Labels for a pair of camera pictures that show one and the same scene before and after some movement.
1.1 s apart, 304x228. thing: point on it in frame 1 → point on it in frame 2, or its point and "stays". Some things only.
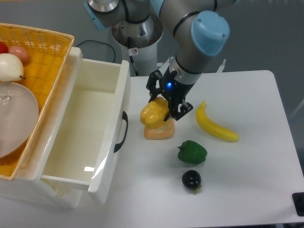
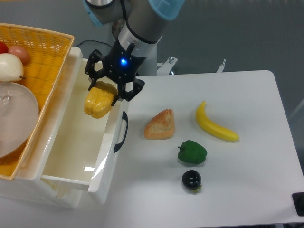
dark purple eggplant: x=192 y=180 stays
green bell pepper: x=192 y=152 stays
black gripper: x=175 y=91 → x=120 y=64
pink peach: x=20 y=52 stays
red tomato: x=4 y=48 stays
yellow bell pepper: x=153 y=113 → x=99 y=99
